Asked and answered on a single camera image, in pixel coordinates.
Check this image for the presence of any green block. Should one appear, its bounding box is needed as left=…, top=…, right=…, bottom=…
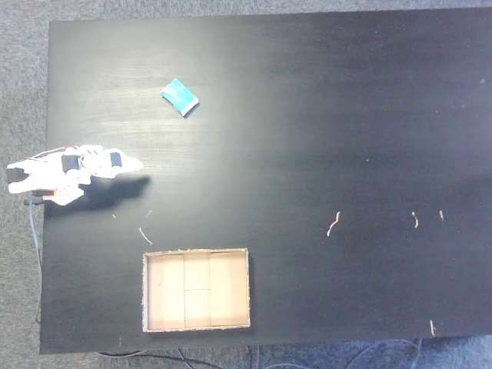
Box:
left=159, top=78, right=200, bottom=118

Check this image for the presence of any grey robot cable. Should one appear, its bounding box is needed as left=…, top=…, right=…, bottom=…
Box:
left=24, top=198, right=44, bottom=324

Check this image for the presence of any shallow cardboard box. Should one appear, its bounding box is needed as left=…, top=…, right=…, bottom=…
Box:
left=141, top=248, right=251, bottom=334

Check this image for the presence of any black floor cable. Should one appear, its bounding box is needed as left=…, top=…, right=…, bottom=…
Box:
left=145, top=347, right=224, bottom=369

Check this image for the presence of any curved pale wood splinter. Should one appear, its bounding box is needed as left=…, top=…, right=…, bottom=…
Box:
left=326, top=211, right=341, bottom=238

